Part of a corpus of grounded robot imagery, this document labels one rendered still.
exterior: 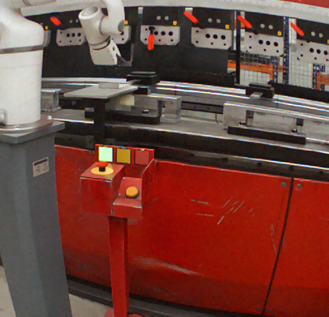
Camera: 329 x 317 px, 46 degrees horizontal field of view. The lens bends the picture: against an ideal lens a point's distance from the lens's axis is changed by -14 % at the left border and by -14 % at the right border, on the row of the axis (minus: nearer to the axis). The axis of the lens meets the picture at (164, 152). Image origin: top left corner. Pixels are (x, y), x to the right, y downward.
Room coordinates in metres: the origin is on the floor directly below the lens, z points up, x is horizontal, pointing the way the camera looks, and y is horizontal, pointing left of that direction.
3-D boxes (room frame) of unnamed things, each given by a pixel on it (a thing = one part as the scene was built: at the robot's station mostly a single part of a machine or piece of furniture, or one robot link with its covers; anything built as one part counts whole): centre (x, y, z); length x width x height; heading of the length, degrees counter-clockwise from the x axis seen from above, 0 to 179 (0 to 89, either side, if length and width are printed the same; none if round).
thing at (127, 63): (1.71, 0.19, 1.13); 0.10 x 0.02 x 0.10; 71
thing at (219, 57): (2.27, 0.25, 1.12); 1.13 x 0.02 x 0.44; 71
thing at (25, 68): (0.96, 0.36, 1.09); 0.19 x 0.19 x 0.18
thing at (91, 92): (1.57, 0.24, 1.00); 0.26 x 0.18 x 0.01; 161
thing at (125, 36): (1.72, 0.21, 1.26); 0.15 x 0.09 x 0.17; 71
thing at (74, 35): (1.78, 0.40, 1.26); 0.15 x 0.09 x 0.17; 71
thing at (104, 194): (1.31, 0.14, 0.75); 0.20 x 0.16 x 0.18; 80
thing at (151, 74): (1.86, 0.13, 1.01); 0.26 x 0.12 x 0.05; 161
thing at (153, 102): (1.69, 0.14, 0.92); 0.39 x 0.06 x 0.10; 71
